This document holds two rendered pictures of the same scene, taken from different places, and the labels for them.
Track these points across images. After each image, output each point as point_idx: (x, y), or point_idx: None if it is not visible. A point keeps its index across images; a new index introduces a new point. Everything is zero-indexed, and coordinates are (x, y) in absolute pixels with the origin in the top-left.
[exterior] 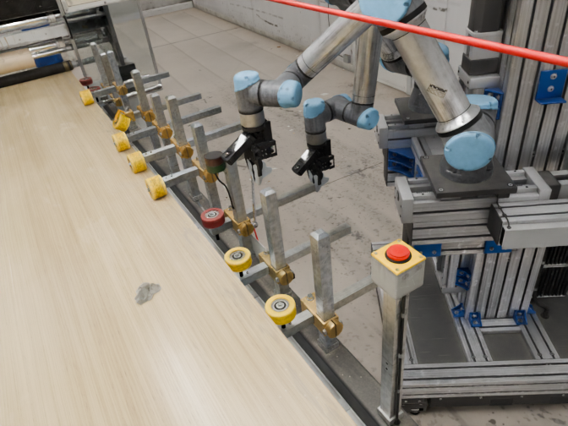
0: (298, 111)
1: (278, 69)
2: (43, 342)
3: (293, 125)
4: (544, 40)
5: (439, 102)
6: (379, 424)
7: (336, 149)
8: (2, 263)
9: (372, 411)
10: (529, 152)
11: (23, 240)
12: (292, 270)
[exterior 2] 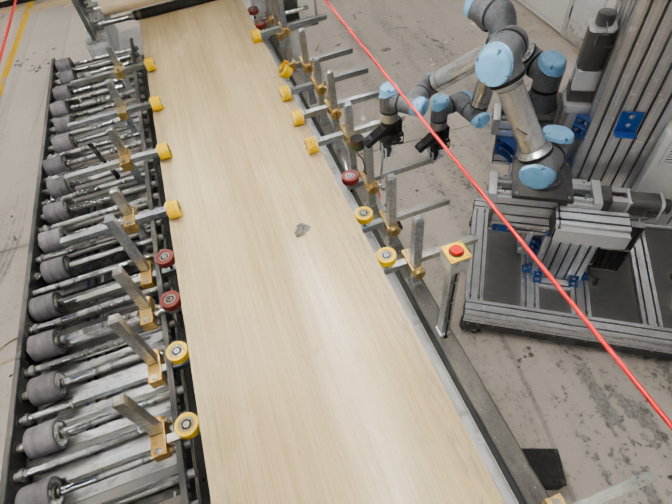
0: (444, 43)
1: None
2: (239, 251)
3: (436, 59)
4: (630, 89)
5: (521, 140)
6: (434, 335)
7: (471, 93)
8: (207, 190)
9: (432, 327)
10: (602, 167)
11: (219, 173)
12: (406, 207)
